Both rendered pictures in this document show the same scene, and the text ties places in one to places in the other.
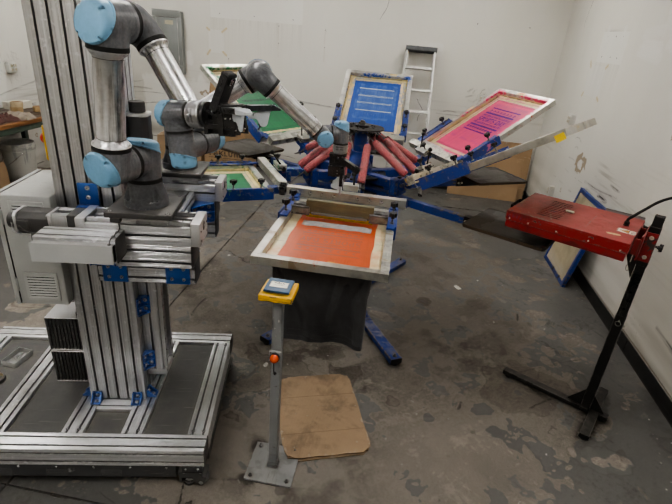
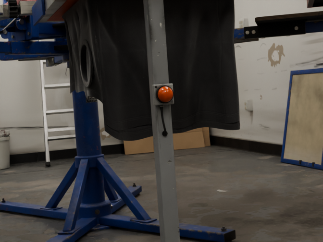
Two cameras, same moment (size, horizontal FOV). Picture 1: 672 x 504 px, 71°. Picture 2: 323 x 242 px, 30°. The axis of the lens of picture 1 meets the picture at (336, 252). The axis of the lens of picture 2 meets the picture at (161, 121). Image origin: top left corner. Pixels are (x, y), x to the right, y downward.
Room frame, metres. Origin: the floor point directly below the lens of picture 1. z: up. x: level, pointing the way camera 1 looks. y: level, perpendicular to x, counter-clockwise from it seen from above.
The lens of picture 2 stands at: (0.25, 0.81, 0.66)
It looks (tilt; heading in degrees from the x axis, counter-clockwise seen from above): 3 degrees down; 336
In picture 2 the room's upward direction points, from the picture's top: 4 degrees counter-clockwise
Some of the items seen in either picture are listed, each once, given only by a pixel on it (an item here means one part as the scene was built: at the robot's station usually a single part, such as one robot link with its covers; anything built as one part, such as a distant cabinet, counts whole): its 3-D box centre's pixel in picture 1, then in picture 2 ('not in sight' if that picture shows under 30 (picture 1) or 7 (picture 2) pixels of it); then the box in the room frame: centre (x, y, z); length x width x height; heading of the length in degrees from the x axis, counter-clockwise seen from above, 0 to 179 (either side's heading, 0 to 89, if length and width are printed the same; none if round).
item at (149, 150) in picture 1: (141, 157); not in sight; (1.58, 0.69, 1.42); 0.13 x 0.12 x 0.14; 161
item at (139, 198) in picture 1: (145, 189); not in sight; (1.59, 0.69, 1.31); 0.15 x 0.15 x 0.10
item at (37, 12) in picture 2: (289, 209); (43, 10); (2.41, 0.27, 0.98); 0.30 x 0.05 x 0.07; 173
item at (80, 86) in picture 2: not in sight; (89, 55); (2.11, 0.21, 0.79); 0.46 x 0.09 x 0.33; 173
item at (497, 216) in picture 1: (442, 211); (213, 34); (2.79, -0.64, 0.91); 1.34 x 0.40 x 0.08; 53
